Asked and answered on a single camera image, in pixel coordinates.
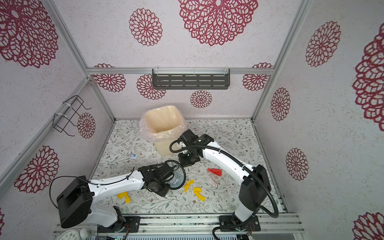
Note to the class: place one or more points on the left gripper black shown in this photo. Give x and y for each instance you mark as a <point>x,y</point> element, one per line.
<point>164,192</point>

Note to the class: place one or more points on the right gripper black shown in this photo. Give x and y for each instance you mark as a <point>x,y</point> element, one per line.
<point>183,161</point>

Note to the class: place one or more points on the yellow paper scrap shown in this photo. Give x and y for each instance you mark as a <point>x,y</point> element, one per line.
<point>125,196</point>
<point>198,193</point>
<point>188,185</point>

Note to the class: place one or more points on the beige trash bin with liner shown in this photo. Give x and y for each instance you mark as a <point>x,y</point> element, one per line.
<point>162,126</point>

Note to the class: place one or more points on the teal plastic dustpan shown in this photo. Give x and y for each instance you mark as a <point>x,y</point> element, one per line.
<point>177,177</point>

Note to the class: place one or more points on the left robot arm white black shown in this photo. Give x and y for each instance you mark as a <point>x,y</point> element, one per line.
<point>78,203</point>

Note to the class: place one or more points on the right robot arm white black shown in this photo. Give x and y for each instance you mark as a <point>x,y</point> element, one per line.
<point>255,188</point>

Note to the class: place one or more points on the red paper scrap lower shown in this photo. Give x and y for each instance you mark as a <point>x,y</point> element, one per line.
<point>216,172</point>

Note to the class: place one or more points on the pink paper scrap right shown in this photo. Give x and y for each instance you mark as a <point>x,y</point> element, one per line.
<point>214,182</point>

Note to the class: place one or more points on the white dial gauge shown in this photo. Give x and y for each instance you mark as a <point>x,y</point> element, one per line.
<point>69,235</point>

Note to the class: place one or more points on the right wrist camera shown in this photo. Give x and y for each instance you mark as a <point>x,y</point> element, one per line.
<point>179,145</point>

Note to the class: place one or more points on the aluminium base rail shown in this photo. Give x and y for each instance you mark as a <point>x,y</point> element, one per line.
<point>190,224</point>

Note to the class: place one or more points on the dark metal wall shelf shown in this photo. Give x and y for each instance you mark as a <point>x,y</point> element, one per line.
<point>191,79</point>

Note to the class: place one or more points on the black wire wall rack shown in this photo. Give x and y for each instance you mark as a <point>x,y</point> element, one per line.
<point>64,118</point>

